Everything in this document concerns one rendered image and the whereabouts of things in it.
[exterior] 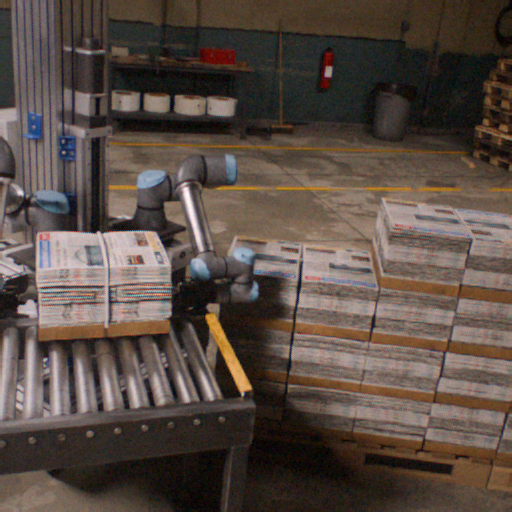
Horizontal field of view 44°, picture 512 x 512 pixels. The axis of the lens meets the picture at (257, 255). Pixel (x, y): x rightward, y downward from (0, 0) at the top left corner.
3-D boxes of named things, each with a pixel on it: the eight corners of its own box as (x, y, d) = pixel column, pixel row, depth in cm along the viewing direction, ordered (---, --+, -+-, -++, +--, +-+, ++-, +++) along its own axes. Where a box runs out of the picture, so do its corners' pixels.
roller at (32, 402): (43, 337, 194) (42, 323, 192) (44, 436, 153) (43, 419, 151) (26, 338, 192) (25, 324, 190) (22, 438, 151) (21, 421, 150)
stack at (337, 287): (219, 396, 302) (234, 233, 270) (466, 430, 296) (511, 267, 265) (206, 450, 266) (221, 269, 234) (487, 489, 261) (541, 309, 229)
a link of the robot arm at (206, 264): (169, 148, 223) (200, 273, 204) (199, 148, 228) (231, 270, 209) (162, 167, 233) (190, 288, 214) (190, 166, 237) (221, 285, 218)
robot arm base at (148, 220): (124, 224, 271) (124, 201, 267) (149, 216, 282) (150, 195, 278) (149, 234, 263) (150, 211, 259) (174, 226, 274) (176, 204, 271)
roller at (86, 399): (90, 327, 197) (79, 318, 195) (103, 421, 156) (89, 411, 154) (78, 338, 198) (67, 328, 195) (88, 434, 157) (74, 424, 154)
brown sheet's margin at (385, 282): (370, 249, 267) (371, 239, 265) (439, 257, 266) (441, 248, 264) (378, 287, 232) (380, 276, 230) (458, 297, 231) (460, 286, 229)
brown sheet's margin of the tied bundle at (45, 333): (88, 295, 211) (88, 283, 209) (95, 337, 185) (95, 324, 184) (37, 297, 206) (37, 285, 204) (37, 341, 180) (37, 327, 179)
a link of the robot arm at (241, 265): (229, 257, 210) (226, 287, 214) (260, 254, 214) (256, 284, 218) (220, 248, 216) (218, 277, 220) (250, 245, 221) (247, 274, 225)
